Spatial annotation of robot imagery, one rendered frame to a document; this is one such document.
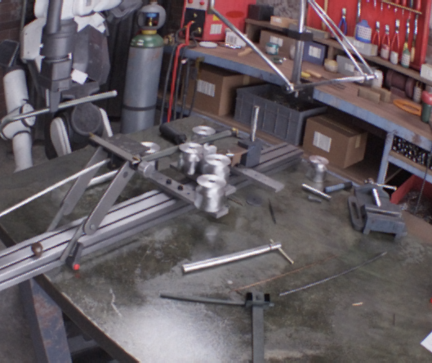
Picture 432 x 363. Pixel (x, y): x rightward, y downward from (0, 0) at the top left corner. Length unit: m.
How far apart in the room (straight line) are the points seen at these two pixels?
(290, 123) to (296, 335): 1.89
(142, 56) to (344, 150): 1.21
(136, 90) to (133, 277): 2.13
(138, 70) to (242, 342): 2.27
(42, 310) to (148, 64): 1.95
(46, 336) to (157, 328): 0.54
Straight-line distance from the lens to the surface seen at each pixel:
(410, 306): 0.87
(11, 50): 1.64
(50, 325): 1.18
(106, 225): 0.88
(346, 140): 2.39
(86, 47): 1.45
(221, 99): 2.76
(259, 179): 1.05
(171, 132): 1.29
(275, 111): 2.58
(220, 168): 0.99
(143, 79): 2.84
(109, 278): 0.80
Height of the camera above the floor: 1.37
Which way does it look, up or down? 27 degrees down
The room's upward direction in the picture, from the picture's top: 8 degrees clockwise
